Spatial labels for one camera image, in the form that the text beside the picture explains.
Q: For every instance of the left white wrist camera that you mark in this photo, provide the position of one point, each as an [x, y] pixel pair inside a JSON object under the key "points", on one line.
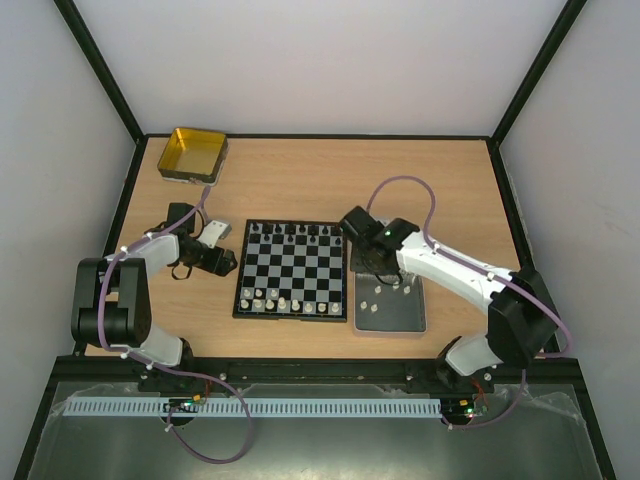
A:
{"points": [[214, 231]]}

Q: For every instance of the light blue slotted cable duct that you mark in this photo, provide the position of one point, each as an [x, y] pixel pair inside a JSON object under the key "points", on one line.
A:
{"points": [[255, 407]]}

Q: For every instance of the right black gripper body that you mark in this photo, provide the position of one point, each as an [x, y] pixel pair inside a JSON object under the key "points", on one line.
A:
{"points": [[375, 259]]}

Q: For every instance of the yellow square metal tin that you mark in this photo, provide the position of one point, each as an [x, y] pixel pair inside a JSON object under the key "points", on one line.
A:
{"points": [[194, 156]]}

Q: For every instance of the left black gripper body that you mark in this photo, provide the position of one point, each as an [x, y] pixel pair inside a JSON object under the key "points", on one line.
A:
{"points": [[205, 263]]}

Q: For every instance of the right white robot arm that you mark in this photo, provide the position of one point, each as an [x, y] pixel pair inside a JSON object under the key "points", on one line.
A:
{"points": [[520, 318]]}

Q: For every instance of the black and white chessboard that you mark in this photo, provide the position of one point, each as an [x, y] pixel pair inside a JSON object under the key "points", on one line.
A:
{"points": [[292, 270]]}

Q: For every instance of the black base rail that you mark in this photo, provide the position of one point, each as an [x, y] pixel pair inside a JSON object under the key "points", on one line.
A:
{"points": [[425, 376]]}

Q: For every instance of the grey tray of chess pieces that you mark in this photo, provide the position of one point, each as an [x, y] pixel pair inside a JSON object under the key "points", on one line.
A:
{"points": [[394, 306]]}

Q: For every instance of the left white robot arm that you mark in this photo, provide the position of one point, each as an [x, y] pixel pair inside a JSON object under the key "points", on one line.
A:
{"points": [[112, 308]]}

